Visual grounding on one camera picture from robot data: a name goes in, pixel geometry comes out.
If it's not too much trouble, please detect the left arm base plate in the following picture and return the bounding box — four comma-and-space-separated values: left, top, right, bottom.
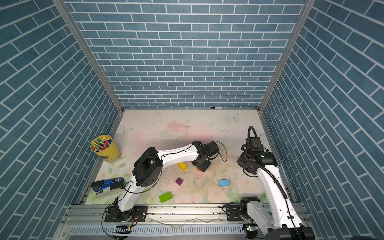
104, 206, 148, 224

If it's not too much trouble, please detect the yellow block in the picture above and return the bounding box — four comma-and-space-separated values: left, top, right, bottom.
178, 163, 187, 171

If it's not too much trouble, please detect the light blue block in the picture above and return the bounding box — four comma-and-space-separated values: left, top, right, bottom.
219, 179, 231, 187

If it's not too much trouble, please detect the blue black stapler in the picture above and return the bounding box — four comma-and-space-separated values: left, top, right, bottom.
90, 177, 125, 199

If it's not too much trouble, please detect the green block front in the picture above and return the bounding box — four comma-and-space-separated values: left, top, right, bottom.
159, 192, 173, 203

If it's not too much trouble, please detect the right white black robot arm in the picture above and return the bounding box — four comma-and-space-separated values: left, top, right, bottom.
237, 126, 316, 240

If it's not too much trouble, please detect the yellow pen cup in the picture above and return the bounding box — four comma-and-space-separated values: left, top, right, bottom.
90, 135, 122, 163

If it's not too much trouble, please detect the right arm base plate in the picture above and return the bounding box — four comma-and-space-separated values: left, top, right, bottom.
223, 203, 249, 222

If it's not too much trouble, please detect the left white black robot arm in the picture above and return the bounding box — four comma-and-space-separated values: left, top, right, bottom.
113, 141, 220, 218

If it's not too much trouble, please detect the aluminium front rail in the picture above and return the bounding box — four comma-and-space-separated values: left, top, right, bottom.
53, 204, 264, 240

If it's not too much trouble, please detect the purple cube block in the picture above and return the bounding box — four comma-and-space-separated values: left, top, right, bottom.
175, 178, 183, 186

